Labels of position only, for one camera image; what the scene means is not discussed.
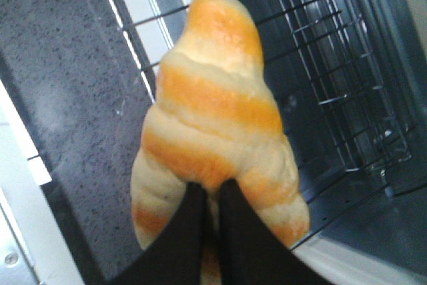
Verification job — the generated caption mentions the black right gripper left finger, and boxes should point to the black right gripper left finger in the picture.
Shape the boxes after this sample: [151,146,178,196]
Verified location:
[111,183,205,284]

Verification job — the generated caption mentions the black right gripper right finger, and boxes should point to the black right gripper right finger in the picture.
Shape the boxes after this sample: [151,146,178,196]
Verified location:
[219,179,331,284]

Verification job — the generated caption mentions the croissant bread roll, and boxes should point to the croissant bread roll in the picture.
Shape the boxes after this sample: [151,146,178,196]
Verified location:
[130,0,310,284]

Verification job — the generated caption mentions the white Toshiba toaster oven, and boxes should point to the white Toshiba toaster oven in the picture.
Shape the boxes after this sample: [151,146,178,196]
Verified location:
[108,0,426,284]

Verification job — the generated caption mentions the metal wire oven rack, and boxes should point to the metal wire oven rack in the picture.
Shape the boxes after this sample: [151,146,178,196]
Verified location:
[108,0,412,172]

